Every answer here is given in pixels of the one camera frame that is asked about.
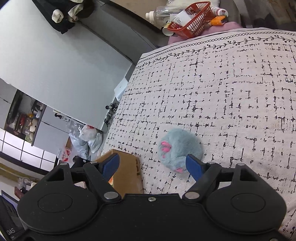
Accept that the grey plush paw toy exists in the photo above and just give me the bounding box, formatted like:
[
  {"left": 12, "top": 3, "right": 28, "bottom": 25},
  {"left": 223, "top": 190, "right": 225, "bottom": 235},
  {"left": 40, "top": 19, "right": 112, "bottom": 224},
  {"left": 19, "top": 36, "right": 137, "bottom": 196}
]
[{"left": 158, "top": 128, "right": 204, "bottom": 174}]

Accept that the brown cardboard box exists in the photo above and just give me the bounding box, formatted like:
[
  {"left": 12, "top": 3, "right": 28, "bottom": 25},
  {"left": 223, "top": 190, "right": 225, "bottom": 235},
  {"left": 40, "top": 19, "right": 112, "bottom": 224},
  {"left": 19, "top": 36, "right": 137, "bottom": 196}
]
[{"left": 96, "top": 149, "right": 144, "bottom": 197}]

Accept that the black dotted stool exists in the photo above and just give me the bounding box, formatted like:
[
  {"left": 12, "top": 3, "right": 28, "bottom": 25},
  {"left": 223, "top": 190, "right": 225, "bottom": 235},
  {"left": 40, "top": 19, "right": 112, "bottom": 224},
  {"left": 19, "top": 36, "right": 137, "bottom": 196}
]
[{"left": 72, "top": 156, "right": 90, "bottom": 168}]

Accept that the grey plastic garbage bag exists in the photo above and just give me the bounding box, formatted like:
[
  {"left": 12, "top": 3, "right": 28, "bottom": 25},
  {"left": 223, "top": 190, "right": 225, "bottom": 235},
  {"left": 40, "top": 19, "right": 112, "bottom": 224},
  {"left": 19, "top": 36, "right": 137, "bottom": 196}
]
[{"left": 67, "top": 120, "right": 103, "bottom": 159}]

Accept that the white plastic garbage bag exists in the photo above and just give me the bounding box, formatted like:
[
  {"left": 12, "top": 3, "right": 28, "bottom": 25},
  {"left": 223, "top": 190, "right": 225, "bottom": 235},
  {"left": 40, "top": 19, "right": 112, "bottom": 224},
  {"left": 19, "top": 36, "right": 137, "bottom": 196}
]
[{"left": 79, "top": 125, "right": 97, "bottom": 142}]

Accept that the red white snack bag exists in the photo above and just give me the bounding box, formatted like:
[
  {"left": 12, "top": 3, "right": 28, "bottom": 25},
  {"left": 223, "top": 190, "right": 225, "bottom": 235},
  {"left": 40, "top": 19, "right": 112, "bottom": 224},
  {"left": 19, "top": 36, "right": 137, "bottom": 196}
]
[{"left": 58, "top": 147, "right": 71, "bottom": 162}]

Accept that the white square appliance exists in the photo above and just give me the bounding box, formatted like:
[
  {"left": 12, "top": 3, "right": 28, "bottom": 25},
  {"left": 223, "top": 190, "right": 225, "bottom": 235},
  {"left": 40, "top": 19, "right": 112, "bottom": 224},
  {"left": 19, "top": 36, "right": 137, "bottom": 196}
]
[{"left": 114, "top": 77, "right": 128, "bottom": 101}]

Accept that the white black patterned bedspread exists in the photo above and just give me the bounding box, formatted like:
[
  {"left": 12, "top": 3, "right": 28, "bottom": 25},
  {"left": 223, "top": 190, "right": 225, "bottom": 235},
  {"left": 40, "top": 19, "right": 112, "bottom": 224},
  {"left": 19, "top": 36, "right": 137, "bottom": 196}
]
[{"left": 102, "top": 28, "right": 295, "bottom": 240}]

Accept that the kitchen shelf with items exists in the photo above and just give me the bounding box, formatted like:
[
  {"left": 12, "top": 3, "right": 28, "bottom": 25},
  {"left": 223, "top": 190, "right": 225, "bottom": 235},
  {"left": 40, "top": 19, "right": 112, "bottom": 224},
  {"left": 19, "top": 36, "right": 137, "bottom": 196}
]
[{"left": 4, "top": 90, "right": 47, "bottom": 145}]

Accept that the grey door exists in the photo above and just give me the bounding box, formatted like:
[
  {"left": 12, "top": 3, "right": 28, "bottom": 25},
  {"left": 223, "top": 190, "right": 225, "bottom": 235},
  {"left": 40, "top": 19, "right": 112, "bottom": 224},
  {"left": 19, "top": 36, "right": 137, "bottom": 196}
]
[{"left": 80, "top": 1, "right": 169, "bottom": 65}]

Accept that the red plastic basket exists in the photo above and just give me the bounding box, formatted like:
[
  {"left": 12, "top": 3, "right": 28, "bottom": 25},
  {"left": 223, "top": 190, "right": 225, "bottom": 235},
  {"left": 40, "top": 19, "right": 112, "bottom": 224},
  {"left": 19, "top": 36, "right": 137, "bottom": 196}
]
[{"left": 168, "top": 1, "right": 215, "bottom": 38}]

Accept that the orange toy carrot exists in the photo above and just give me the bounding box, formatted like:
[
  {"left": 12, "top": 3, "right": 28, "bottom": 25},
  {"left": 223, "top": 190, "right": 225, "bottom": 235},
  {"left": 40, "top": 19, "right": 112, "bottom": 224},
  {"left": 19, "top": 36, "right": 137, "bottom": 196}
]
[{"left": 210, "top": 16, "right": 228, "bottom": 26}]

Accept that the clear plastic bottle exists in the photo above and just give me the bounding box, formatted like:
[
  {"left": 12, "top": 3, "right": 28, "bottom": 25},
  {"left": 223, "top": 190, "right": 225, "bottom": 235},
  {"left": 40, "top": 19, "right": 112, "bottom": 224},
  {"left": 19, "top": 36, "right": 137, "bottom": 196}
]
[{"left": 145, "top": 6, "right": 185, "bottom": 24}]

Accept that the black garment on door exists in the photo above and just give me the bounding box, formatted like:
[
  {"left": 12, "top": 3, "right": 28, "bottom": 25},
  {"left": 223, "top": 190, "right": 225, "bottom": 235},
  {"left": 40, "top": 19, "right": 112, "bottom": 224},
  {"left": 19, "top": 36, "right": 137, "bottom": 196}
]
[{"left": 33, "top": 0, "right": 95, "bottom": 34}]

